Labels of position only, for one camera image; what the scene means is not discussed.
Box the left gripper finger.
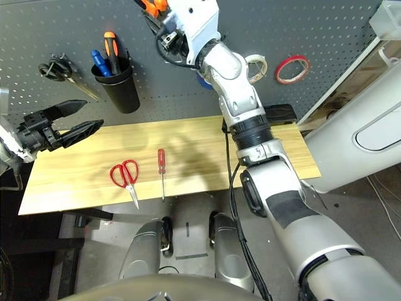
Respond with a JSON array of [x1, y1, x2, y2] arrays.
[[61, 119, 105, 149], [46, 99, 88, 122]]

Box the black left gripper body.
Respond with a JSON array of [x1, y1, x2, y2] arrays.
[[17, 111, 63, 154]]

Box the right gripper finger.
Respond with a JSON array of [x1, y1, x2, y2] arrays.
[[143, 14, 164, 35]]

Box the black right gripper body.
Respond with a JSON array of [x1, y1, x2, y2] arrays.
[[156, 29, 189, 63]]

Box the orange black pliers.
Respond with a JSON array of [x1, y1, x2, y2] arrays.
[[134, 0, 169, 18]]

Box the red handle scissors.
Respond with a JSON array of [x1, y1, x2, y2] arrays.
[[109, 159, 140, 210]]

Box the red handle screwdriver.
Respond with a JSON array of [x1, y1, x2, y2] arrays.
[[157, 148, 167, 202]]

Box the red tape ring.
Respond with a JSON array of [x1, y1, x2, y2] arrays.
[[274, 55, 311, 85]]

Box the dark grey pegboard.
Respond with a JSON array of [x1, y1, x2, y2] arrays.
[[0, 0, 385, 132]]

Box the blue tape roll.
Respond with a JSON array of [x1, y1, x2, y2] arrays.
[[195, 73, 214, 92]]

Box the black tool cup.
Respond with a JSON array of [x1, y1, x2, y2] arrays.
[[91, 56, 141, 114]]

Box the black table leg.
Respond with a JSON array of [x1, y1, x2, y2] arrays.
[[62, 208, 113, 221]]

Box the white tape roll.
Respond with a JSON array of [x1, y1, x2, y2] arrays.
[[244, 53, 269, 84]]

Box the black metal rack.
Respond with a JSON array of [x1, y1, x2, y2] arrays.
[[0, 175, 85, 301]]

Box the black plastic case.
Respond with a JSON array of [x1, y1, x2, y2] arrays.
[[221, 103, 297, 132]]

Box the silver left robot leg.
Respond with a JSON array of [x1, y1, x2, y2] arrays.
[[118, 219, 175, 280]]

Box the silver robot leg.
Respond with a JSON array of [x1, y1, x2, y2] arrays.
[[118, 219, 175, 280], [209, 211, 254, 291]]

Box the grey robot torso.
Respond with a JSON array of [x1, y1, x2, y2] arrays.
[[59, 274, 261, 301]]

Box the brown wooden shelf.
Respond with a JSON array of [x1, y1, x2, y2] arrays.
[[297, 40, 401, 131]]

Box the silver right robot leg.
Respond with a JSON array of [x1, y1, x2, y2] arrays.
[[209, 211, 254, 291]]

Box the white plastic hook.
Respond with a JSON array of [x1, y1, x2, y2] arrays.
[[378, 46, 398, 65]]

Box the translucent plastic bin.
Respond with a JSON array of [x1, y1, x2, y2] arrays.
[[368, 0, 401, 40]]

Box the white rounded appliance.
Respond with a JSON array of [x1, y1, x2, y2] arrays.
[[303, 67, 401, 194]]

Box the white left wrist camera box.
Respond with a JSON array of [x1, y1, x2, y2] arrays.
[[0, 87, 35, 164]]

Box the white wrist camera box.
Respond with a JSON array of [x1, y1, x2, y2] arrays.
[[0, 87, 35, 164], [162, 0, 220, 65]]

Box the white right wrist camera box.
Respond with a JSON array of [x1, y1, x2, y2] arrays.
[[162, 0, 220, 65]]

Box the black handle scissors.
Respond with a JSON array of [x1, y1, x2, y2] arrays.
[[38, 53, 101, 102]]

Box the orange black handle screwdriver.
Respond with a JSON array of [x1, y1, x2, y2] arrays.
[[103, 31, 122, 75]]

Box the blue handle screwdriver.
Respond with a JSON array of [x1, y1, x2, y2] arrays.
[[90, 49, 113, 78]]

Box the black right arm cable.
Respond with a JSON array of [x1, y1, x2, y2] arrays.
[[224, 125, 273, 301]]

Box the white pegboard frame post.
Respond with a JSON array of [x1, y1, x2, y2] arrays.
[[296, 36, 382, 126]]

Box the white floor cable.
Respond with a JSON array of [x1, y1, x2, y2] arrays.
[[366, 175, 401, 235]]

